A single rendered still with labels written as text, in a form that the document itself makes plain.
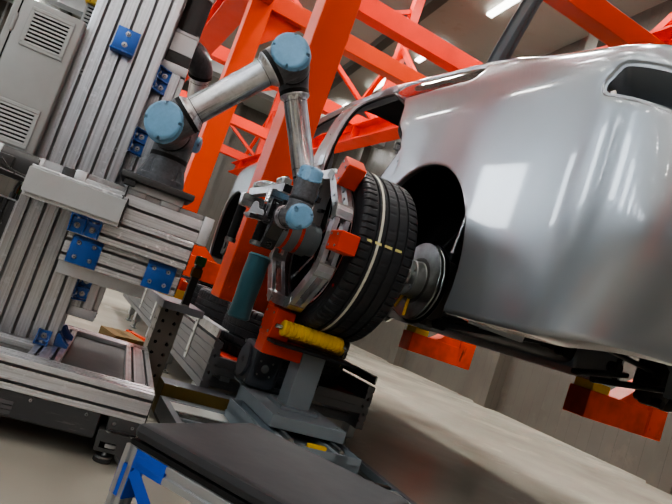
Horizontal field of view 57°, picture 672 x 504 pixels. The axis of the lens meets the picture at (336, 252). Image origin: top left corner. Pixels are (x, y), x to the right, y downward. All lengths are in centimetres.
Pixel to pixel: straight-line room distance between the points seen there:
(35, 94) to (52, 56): 13
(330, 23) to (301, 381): 157
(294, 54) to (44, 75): 79
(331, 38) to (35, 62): 130
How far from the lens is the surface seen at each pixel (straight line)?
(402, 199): 229
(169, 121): 187
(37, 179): 187
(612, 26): 401
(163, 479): 110
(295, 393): 239
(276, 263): 256
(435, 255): 247
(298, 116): 200
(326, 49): 290
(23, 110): 217
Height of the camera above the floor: 62
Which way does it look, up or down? 5 degrees up
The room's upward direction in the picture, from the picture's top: 19 degrees clockwise
